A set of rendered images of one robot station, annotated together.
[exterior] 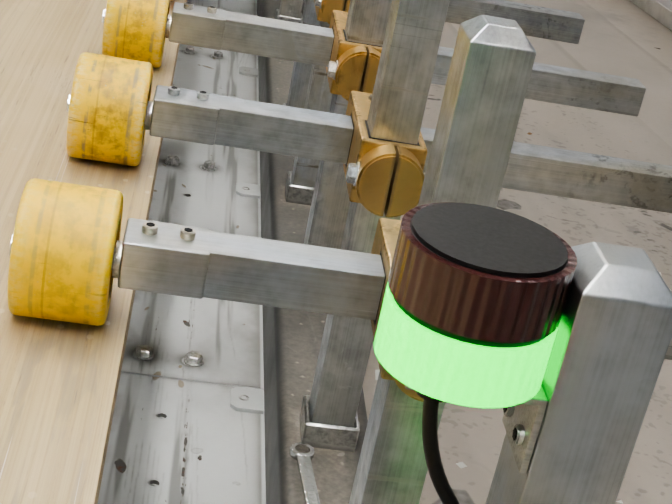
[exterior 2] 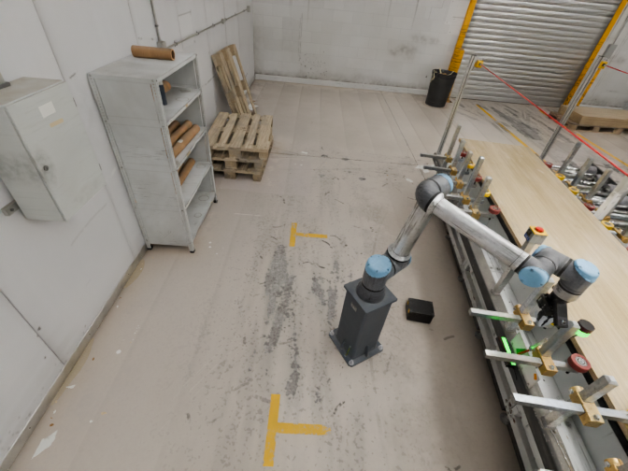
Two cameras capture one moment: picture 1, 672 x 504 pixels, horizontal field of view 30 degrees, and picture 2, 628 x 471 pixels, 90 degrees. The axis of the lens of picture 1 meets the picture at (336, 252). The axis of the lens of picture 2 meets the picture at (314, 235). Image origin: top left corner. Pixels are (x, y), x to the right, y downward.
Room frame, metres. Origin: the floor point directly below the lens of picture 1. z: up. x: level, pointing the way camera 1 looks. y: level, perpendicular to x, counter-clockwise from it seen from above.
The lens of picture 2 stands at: (1.48, -1.04, 2.17)
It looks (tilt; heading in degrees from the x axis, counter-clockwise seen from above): 40 degrees down; 192
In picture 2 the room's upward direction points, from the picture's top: 6 degrees clockwise
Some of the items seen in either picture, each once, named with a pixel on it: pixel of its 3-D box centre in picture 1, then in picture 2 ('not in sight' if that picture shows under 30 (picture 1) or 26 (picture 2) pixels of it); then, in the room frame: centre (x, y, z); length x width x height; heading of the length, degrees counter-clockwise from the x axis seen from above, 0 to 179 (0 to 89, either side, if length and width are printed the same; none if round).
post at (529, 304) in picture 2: not in sight; (525, 308); (0.15, -0.13, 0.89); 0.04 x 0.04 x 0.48; 8
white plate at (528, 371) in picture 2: not in sight; (523, 359); (0.37, -0.12, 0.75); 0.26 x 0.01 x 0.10; 8
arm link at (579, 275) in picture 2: not in sight; (578, 276); (0.34, -0.19, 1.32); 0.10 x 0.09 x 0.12; 56
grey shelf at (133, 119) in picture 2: not in sight; (171, 156); (-0.76, -2.93, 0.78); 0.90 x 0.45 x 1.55; 15
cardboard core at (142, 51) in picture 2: not in sight; (153, 52); (-0.86, -2.96, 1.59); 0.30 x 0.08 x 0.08; 105
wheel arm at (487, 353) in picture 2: not in sight; (531, 361); (0.44, -0.15, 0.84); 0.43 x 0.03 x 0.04; 98
